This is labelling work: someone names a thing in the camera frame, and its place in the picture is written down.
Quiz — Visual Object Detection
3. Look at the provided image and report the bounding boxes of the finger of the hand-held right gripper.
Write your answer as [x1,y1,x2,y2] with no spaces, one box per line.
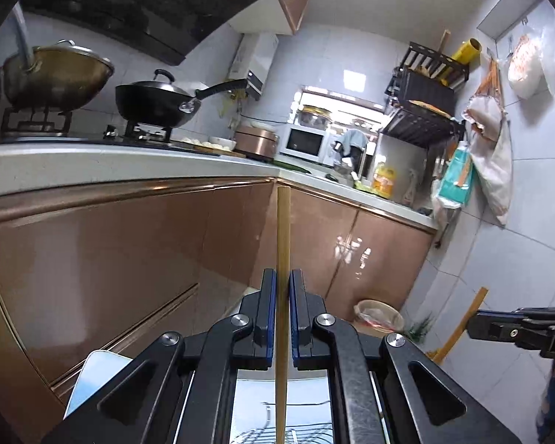
[513,306,555,324]
[466,312,555,347]

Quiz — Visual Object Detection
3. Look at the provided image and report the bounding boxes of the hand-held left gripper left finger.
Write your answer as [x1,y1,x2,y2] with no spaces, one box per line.
[41,268,277,444]

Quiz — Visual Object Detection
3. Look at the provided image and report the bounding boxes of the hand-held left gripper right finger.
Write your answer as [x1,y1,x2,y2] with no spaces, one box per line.
[290,268,521,444]

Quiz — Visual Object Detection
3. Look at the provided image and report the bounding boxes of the wooden chopstick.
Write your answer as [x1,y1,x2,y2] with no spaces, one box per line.
[432,287,490,365]
[274,185,291,444]

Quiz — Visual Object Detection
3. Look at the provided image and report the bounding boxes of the wire utensil basket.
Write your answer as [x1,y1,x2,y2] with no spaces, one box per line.
[233,418,334,444]

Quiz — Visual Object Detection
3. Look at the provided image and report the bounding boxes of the green onions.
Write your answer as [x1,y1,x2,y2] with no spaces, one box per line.
[404,313,438,344]

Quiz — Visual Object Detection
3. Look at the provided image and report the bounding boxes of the beige trash bin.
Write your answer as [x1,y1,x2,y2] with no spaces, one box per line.
[354,300,405,339]

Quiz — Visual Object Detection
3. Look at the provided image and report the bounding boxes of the teal bag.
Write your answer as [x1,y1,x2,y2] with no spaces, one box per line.
[437,141,477,210]

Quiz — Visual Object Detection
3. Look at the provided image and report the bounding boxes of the yellow oil bottle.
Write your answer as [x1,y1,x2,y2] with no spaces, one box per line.
[372,164,398,201]

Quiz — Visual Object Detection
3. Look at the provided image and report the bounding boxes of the white cloth bag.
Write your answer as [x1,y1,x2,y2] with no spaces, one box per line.
[462,95,514,228]

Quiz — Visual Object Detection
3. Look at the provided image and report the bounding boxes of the white microwave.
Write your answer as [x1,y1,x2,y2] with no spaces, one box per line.
[280,122,332,168]

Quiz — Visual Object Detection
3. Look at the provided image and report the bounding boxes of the rose gold rice cooker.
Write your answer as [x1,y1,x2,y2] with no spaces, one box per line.
[235,122,280,161]

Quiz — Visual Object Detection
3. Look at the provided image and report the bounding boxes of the white bowl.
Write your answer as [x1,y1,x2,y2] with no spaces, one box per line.
[209,135,238,152]

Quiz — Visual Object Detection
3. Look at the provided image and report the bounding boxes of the blue-grey towel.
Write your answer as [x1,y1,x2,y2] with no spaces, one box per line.
[337,129,369,159]

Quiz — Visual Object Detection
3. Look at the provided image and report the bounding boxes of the plate of dumplings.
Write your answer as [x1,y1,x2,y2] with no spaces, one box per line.
[173,136,213,153]

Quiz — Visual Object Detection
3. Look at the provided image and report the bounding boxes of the steel pot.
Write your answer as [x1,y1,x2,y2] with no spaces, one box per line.
[298,105,334,129]

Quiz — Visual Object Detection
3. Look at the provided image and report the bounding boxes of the white countertop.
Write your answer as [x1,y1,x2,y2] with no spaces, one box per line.
[0,141,441,233]

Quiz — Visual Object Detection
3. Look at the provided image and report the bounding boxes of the black wok with lid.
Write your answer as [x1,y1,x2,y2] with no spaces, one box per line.
[115,69,249,130]

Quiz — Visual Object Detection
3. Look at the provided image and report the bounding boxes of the white and orange plastic bag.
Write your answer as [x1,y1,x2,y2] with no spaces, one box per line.
[508,34,545,101]

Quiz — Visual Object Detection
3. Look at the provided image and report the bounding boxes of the black dish rack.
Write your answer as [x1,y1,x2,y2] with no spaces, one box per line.
[381,41,471,149]

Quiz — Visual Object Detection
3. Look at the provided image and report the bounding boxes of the white water heater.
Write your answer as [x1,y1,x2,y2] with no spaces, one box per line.
[228,32,279,99]

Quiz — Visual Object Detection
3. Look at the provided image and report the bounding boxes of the yellow film roll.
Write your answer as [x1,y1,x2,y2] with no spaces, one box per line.
[451,38,484,64]

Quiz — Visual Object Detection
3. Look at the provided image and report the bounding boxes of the gas stove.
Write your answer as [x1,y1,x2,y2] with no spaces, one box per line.
[0,106,176,146]

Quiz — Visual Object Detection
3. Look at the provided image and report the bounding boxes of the black range hood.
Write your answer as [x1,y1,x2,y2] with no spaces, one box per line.
[23,0,278,66]

